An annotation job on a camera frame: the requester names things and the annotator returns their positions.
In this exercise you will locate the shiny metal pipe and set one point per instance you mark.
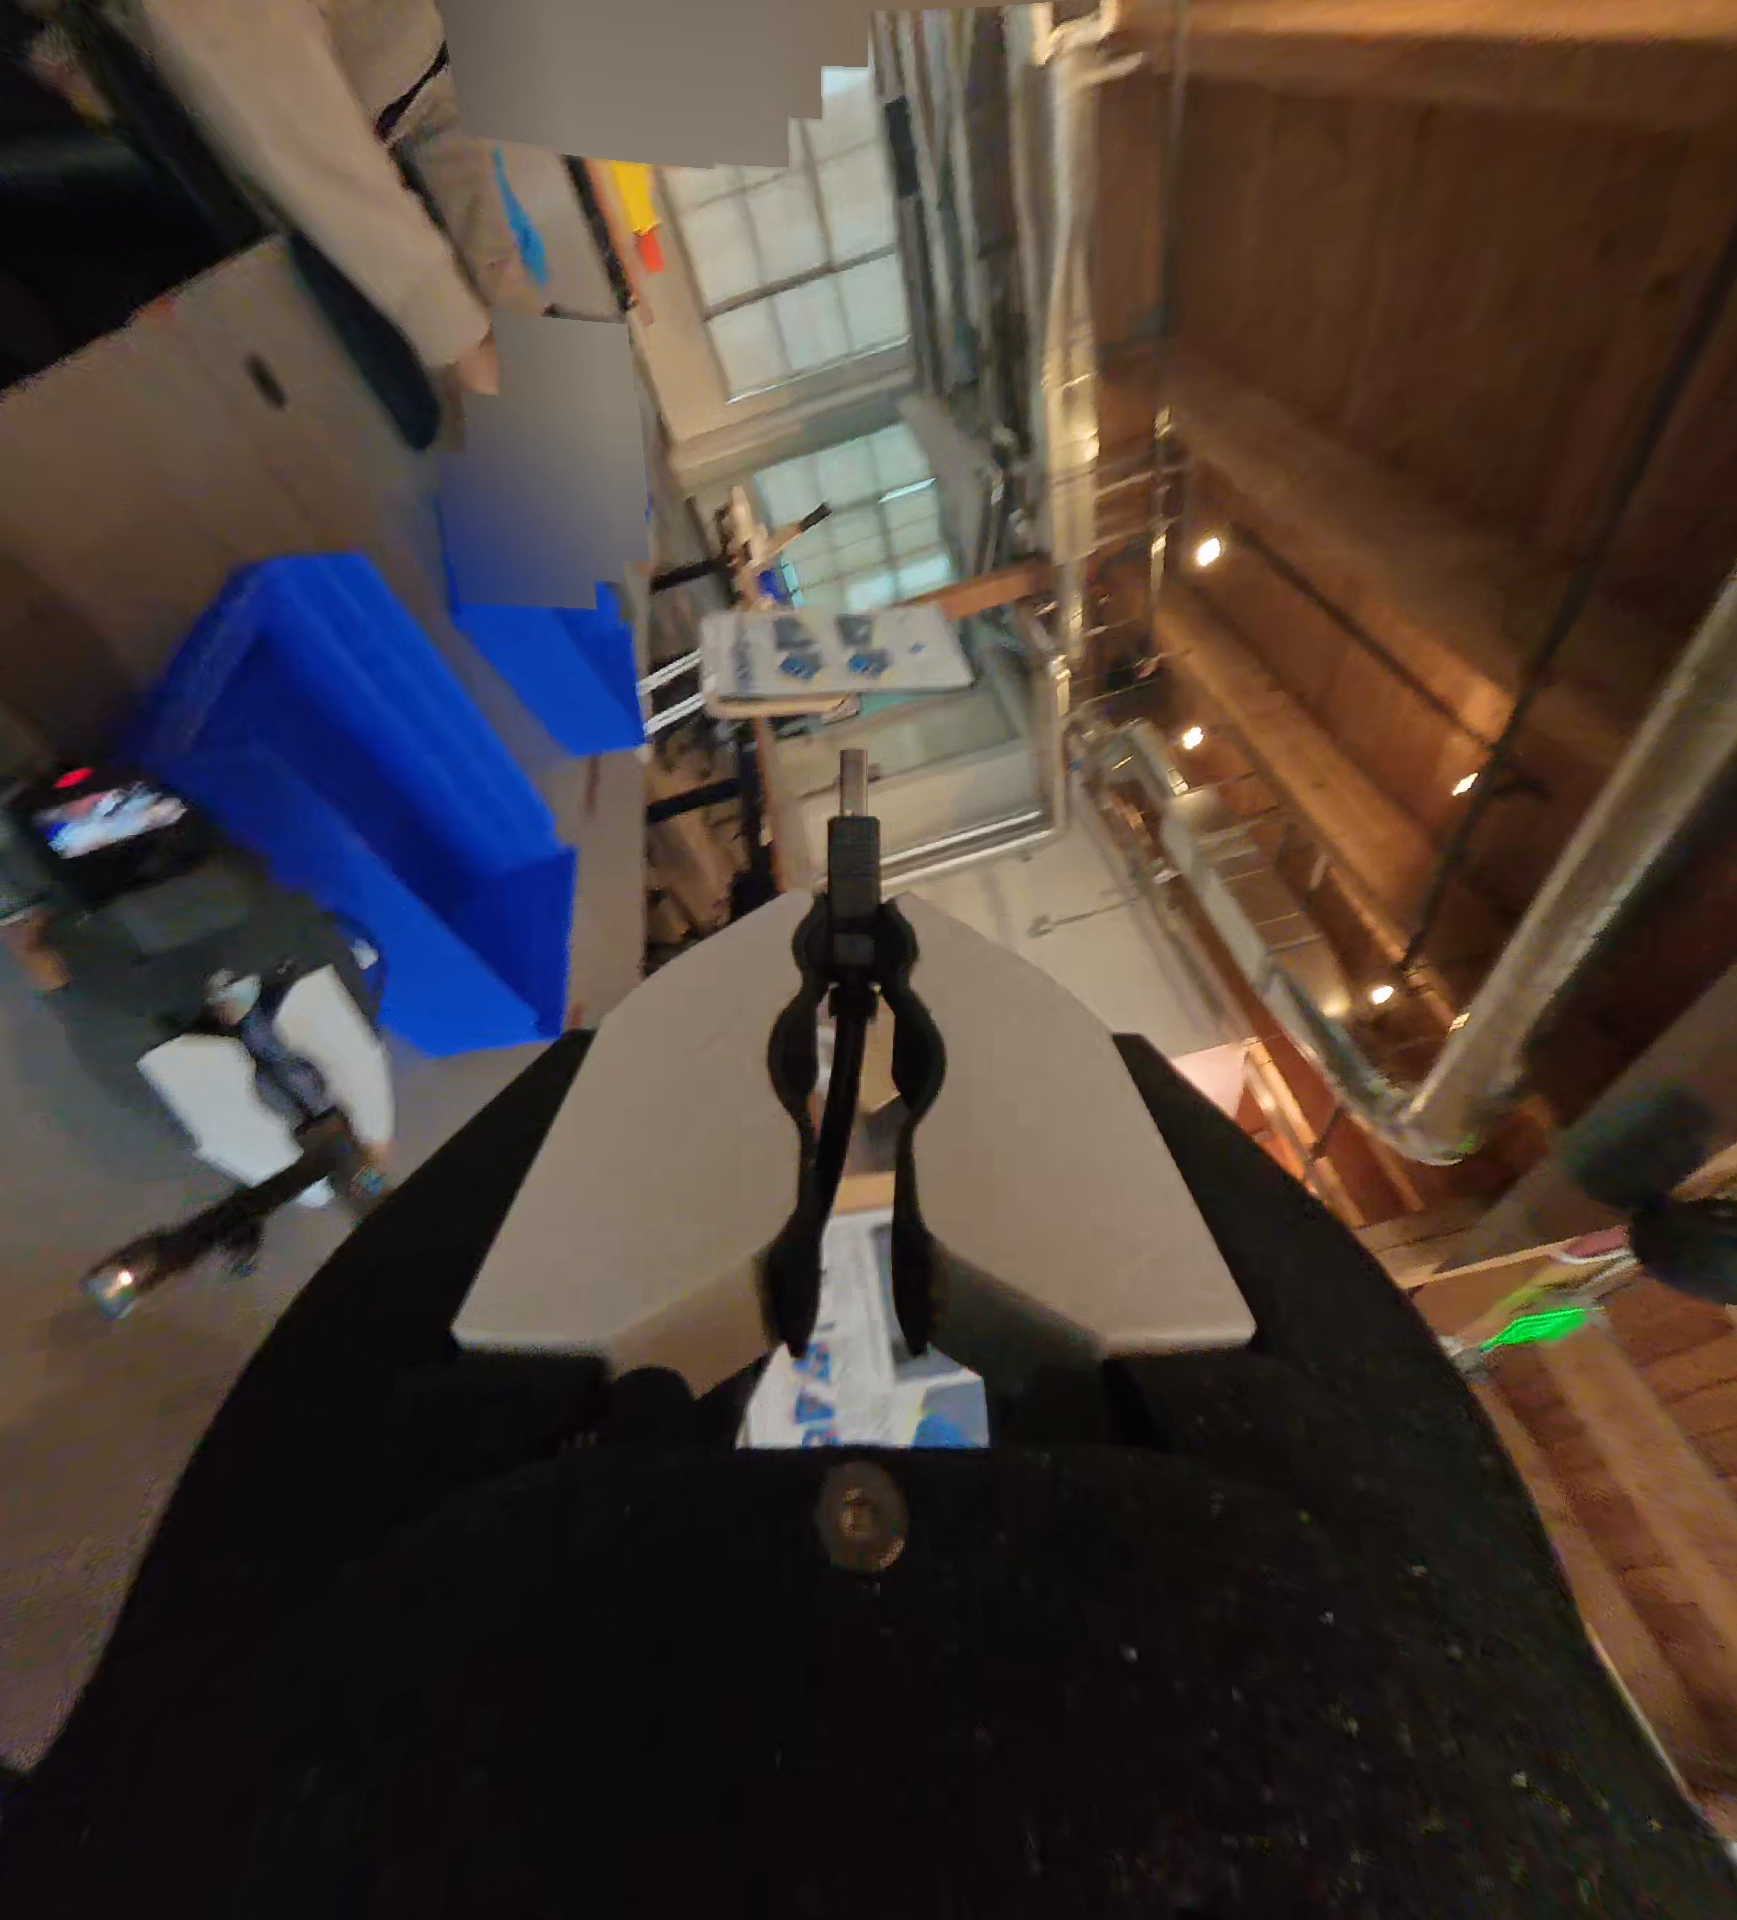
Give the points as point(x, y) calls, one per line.
point(1633, 840)

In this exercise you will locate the small blue plastic bin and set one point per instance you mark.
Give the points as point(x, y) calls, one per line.
point(553, 675)

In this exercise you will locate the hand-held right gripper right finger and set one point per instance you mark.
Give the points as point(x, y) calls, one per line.
point(1079, 1171)

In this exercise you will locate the paned window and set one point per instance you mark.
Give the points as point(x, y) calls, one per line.
point(794, 254)
point(861, 518)

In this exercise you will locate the grey cardboard box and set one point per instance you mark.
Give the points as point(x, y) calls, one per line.
point(132, 495)

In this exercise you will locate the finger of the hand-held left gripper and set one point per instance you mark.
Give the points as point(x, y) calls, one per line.
point(343, 1050)
point(217, 1110)

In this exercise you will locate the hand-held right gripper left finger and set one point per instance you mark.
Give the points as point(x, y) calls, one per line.
point(643, 1171)

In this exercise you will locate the dark round object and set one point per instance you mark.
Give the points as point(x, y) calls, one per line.
point(1723, 1245)

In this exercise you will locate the black USB hub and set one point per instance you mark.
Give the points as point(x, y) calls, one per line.
point(239, 1222)

